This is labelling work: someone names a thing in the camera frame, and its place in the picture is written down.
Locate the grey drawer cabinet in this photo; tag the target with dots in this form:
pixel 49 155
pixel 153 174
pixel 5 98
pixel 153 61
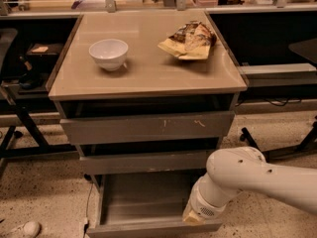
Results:
pixel 147 71

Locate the grey top drawer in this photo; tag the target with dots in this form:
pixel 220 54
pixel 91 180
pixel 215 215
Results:
pixel 144 119

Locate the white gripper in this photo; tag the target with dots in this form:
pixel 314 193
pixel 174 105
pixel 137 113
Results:
pixel 203 204

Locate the grey middle drawer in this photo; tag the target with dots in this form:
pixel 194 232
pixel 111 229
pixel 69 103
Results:
pixel 141 157

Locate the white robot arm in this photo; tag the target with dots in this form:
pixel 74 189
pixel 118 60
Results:
pixel 232 171

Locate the crumpled chip bag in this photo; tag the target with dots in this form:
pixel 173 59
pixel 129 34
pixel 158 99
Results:
pixel 192 41

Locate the white shoe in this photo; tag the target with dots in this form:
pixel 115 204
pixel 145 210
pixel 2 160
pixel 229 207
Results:
pixel 30 229

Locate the black box with note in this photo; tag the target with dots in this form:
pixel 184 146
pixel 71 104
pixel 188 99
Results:
pixel 44 52

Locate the grey drawer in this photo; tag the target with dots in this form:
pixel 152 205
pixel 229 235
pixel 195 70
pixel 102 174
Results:
pixel 141 157
pixel 146 205
pixel 144 119

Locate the grey bottom drawer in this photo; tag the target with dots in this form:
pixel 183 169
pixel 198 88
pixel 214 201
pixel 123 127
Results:
pixel 146 205

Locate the white bowl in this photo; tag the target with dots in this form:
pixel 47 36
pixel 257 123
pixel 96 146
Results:
pixel 109 54

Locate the black table frame left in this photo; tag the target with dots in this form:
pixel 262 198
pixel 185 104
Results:
pixel 24 139

